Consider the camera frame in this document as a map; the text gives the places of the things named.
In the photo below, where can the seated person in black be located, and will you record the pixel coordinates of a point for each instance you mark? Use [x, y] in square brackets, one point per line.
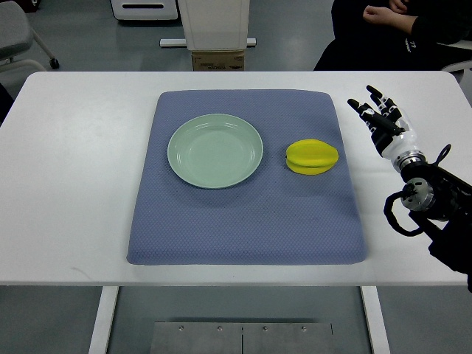
[362, 46]

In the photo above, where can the yellow starfruit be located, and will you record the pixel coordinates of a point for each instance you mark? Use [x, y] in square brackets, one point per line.
[311, 157]

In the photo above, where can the white chair armrest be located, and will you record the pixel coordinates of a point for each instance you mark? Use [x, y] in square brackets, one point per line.
[459, 69]

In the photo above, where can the light green plate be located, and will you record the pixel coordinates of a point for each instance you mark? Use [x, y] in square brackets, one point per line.
[215, 151]

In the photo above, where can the metal base plate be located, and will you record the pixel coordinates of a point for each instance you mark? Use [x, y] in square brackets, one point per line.
[242, 337]

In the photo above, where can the white pedestal stand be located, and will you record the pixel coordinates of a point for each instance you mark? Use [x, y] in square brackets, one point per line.
[219, 25]

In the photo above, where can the white appliance with slot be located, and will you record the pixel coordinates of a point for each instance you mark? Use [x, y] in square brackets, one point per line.
[143, 10]

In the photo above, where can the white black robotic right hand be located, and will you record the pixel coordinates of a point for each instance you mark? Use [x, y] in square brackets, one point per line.
[391, 132]

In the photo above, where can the white table frame legs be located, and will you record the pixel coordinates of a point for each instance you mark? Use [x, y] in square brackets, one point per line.
[108, 299]

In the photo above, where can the blue textured mat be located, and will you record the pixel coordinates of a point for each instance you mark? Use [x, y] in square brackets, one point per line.
[275, 217]

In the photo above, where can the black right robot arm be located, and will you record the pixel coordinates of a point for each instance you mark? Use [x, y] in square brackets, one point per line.
[439, 203]

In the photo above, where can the brown cardboard box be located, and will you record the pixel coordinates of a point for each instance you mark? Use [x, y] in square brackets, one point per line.
[218, 61]

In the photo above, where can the grey office chair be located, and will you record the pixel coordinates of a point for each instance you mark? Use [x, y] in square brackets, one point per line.
[17, 37]

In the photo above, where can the person's bare hand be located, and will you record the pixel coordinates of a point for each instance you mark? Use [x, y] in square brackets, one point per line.
[394, 15]

